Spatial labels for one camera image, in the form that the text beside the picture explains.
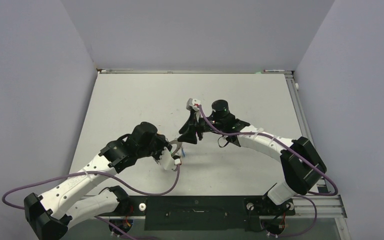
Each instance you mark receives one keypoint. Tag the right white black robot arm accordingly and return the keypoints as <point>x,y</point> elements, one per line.
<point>243,134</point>

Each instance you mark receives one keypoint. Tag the aluminium rail back edge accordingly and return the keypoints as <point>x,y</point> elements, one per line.
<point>136,71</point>

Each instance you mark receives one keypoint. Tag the aluminium frame rail right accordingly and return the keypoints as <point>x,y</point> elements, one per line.
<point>296,99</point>

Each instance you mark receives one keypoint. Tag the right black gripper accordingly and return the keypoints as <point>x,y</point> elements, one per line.
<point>190,136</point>

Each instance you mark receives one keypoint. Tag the red white marker pen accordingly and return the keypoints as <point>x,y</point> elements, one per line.
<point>273,71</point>

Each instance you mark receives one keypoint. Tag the aluminium frame rail front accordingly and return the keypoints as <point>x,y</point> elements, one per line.
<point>305,207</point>

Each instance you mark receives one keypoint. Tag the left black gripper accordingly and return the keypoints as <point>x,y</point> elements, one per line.
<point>161,139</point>

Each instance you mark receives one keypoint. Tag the aluminium frame rail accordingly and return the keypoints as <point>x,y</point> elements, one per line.
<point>296,99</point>
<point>305,207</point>

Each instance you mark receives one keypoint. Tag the large metal ring disc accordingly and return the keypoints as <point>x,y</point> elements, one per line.
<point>176,146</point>

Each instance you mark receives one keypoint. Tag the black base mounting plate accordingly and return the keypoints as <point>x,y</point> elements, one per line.
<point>202,213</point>

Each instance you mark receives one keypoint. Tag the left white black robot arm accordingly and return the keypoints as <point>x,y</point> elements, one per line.
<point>52,213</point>

